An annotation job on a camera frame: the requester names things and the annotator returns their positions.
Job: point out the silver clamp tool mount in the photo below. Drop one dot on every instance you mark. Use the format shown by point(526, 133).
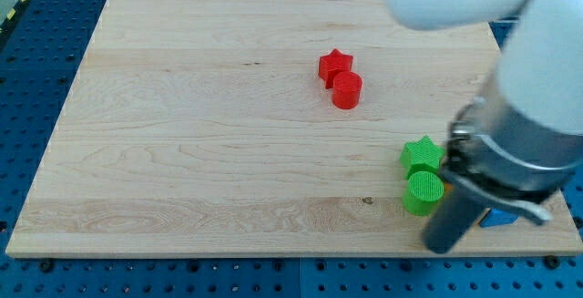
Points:
point(500, 158)

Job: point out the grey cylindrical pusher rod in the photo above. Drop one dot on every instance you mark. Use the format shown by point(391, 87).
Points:
point(452, 218)

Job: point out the green cylinder block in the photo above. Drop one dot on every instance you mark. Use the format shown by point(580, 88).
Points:
point(423, 192)

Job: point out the green star block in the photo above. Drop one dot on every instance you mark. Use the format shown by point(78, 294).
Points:
point(421, 155)

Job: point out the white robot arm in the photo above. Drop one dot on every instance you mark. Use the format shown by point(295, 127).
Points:
point(540, 67)

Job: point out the blue block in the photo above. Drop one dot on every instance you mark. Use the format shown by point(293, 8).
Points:
point(495, 217)

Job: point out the red cylinder block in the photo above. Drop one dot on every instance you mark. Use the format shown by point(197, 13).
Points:
point(346, 90)

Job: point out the red star block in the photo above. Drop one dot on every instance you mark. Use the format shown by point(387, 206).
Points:
point(332, 64)

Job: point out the wooden board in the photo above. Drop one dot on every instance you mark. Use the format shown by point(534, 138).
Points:
point(201, 129)

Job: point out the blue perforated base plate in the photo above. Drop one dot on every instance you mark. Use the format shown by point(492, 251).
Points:
point(41, 48)

